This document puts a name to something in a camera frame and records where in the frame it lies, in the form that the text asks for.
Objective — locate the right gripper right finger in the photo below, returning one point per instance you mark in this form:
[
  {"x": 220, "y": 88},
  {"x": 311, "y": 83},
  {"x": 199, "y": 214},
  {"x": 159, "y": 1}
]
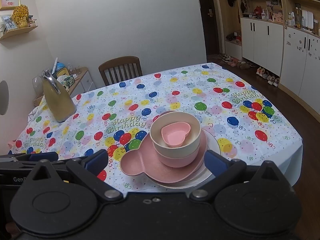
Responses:
[{"x": 224, "y": 172}]

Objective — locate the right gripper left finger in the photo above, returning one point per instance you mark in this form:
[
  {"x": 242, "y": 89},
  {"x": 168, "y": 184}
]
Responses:
[{"x": 87, "y": 169}]

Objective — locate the cream round bowl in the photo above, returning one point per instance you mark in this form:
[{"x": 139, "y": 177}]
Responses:
[{"x": 175, "y": 132}]

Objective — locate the pink heart-shaped bowl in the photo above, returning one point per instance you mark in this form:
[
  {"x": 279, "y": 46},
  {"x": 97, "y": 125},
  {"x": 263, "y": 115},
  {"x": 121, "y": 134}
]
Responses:
[{"x": 175, "y": 134}]

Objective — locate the white round plate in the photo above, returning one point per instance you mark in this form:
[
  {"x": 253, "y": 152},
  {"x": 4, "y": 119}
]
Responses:
[{"x": 200, "y": 175}]

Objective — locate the pink round bowl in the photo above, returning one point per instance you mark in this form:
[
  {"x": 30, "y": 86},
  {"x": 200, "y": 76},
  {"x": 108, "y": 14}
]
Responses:
[{"x": 178, "y": 159}]

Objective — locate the pink mouse-shaped plate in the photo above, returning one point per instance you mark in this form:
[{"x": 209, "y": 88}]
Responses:
[{"x": 145, "y": 160}]

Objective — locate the balloon pattern tablecloth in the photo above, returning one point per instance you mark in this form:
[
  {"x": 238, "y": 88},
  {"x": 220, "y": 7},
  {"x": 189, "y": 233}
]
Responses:
[{"x": 239, "y": 121}]

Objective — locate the gold thermos jug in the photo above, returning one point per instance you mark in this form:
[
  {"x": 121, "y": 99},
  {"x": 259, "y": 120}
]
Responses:
[{"x": 57, "y": 98}]

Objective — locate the wooden top side cabinet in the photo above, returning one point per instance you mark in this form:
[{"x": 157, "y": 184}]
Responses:
[{"x": 81, "y": 82}]

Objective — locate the green tissue box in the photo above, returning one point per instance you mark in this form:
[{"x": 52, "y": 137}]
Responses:
[{"x": 66, "y": 80}]

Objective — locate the brown wooden chair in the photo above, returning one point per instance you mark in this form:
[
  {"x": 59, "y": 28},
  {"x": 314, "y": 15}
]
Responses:
[{"x": 120, "y": 69}]

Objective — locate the yellow flower ornament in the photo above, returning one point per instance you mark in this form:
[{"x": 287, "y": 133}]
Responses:
[{"x": 20, "y": 15}]

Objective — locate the wooden wall shelf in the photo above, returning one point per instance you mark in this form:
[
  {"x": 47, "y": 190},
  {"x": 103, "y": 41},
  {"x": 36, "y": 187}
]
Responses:
[{"x": 16, "y": 32}]

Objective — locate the small photo frame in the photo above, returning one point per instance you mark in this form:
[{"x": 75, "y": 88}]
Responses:
[{"x": 9, "y": 22}]

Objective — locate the white wall cabinet unit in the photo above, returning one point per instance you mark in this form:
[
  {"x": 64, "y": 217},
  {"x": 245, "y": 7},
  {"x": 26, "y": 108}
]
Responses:
[{"x": 281, "y": 37}]

